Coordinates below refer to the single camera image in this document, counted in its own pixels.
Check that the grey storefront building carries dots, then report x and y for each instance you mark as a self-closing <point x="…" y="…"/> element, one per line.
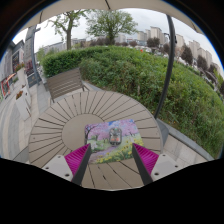
<point x="10" y="70"/>

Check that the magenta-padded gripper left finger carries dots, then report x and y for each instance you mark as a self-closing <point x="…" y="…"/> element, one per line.
<point x="76" y="159"/>

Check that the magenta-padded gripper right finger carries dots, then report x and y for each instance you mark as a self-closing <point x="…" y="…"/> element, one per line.
<point x="146" y="160"/>

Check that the white flower planter box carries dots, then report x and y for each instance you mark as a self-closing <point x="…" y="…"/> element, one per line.
<point x="20" y="75"/>
<point x="23" y="106"/>

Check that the grey slatted outdoor chair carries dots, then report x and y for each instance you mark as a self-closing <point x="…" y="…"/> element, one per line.
<point x="65" y="83"/>

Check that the beige patio umbrella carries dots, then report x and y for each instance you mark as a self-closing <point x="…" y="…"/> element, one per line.
<point x="83" y="4"/>

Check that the dense-crowned green tree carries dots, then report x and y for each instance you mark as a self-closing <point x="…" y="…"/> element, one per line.
<point x="111" y="25"/>

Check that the green hedge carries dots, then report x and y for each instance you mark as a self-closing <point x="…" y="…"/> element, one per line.
<point x="133" y="73"/>

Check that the distant apartment buildings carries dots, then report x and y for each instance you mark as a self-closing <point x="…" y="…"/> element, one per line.
<point x="155" y="33"/>

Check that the thin-crowned tree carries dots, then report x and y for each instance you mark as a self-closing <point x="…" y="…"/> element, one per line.
<point x="69" y="31"/>

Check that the tall grey sign pylon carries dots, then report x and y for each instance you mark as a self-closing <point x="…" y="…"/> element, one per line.
<point x="30" y="53"/>

